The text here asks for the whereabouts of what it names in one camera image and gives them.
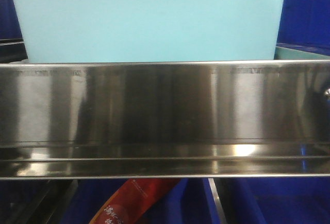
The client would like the light blue plastic bin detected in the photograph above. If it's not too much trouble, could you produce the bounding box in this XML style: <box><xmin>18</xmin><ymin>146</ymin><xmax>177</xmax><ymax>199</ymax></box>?
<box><xmin>13</xmin><ymin>0</ymin><xmax>284</xmax><ymax>63</ymax></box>

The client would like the dark blue bin lower middle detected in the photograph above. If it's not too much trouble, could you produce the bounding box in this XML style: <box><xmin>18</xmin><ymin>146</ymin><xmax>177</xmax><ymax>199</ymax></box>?
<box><xmin>59</xmin><ymin>178</ymin><xmax>221</xmax><ymax>223</ymax></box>

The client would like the dark blue bin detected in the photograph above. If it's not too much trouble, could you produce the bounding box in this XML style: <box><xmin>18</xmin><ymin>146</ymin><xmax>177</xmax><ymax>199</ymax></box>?
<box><xmin>277</xmin><ymin>0</ymin><xmax>329</xmax><ymax>50</ymax></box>
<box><xmin>59</xmin><ymin>178</ymin><xmax>221</xmax><ymax>223</ymax></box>
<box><xmin>217</xmin><ymin>178</ymin><xmax>329</xmax><ymax>223</ymax></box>
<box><xmin>1</xmin><ymin>0</ymin><xmax>22</xmax><ymax>40</ymax></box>

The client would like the dark blue bin lower right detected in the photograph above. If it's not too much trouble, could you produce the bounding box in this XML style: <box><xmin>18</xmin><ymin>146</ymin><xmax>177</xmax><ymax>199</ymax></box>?
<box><xmin>217</xmin><ymin>178</ymin><xmax>329</xmax><ymax>223</ymax></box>

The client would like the dark blue bin upper right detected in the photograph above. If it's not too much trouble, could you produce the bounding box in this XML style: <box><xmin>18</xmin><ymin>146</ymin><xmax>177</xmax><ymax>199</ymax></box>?
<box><xmin>277</xmin><ymin>0</ymin><xmax>329</xmax><ymax>50</ymax></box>

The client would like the dark blue bin upper left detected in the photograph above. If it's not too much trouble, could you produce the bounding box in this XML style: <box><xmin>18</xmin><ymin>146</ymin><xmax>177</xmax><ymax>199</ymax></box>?
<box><xmin>1</xmin><ymin>0</ymin><xmax>22</xmax><ymax>40</ymax></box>

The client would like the red snack package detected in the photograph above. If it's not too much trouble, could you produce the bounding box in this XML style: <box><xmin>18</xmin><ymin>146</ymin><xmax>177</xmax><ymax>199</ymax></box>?
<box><xmin>90</xmin><ymin>178</ymin><xmax>180</xmax><ymax>223</ymax></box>

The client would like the stainless steel shelf front rail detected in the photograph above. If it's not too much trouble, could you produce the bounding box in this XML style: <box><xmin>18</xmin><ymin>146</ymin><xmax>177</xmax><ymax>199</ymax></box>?
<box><xmin>1</xmin><ymin>60</ymin><xmax>329</xmax><ymax>180</ymax></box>

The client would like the steel divider rail lower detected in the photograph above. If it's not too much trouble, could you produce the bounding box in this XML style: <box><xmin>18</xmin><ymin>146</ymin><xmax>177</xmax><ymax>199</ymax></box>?
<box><xmin>208</xmin><ymin>178</ymin><xmax>227</xmax><ymax>224</ymax></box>

